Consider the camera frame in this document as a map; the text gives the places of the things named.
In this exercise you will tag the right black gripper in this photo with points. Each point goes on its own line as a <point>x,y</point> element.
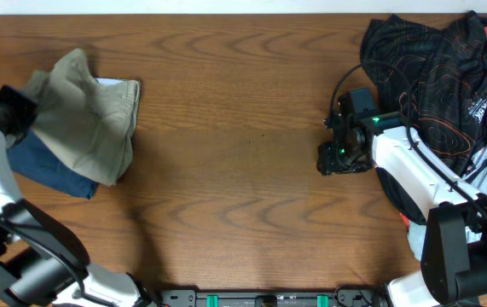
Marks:
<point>327,158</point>

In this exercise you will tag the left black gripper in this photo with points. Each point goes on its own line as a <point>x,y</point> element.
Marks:
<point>26,105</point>

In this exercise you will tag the khaki cargo shorts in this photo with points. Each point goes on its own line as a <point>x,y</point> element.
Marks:
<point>87,125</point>

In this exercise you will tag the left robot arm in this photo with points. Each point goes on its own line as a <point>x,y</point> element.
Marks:
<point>42,262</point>

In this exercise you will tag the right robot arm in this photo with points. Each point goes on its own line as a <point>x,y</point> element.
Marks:
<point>453,265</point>

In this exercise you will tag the folded navy blue shorts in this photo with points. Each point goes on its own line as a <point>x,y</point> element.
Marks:
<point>32,159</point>

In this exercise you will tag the black patterned shirt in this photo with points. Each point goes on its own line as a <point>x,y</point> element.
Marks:
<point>438,78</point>

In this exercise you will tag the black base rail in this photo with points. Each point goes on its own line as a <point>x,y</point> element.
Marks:
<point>346,296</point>

